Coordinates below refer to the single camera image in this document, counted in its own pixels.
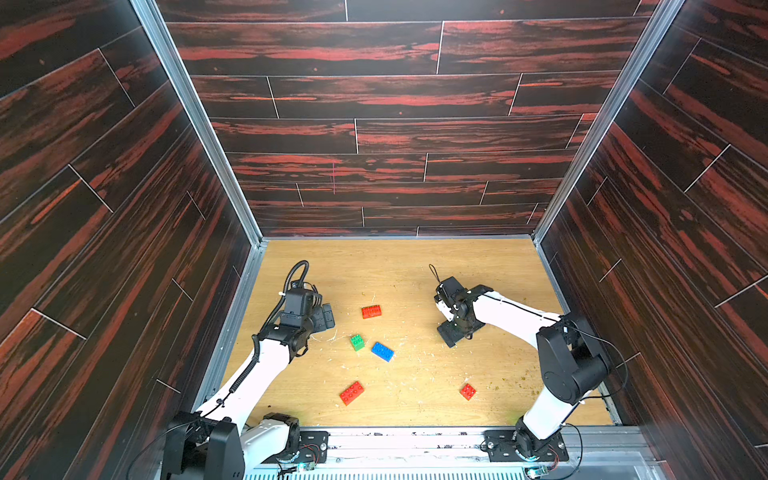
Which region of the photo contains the green small lego brick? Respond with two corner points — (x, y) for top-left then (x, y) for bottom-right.
(350, 334), (365, 351)

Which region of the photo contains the blue lego brick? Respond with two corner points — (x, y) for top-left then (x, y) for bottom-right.
(371, 342), (394, 362)

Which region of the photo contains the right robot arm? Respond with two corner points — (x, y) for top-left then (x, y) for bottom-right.
(434, 277), (614, 458)

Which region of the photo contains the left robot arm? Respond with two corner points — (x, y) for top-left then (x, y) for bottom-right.
(160, 281), (335, 479)

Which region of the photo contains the red small lego brick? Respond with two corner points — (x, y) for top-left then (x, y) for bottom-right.
(460, 383), (477, 401)

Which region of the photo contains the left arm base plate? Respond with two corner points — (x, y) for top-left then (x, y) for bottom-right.
(259, 430), (330, 465)

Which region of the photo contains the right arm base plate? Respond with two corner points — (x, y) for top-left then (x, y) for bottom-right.
(480, 429), (569, 463)

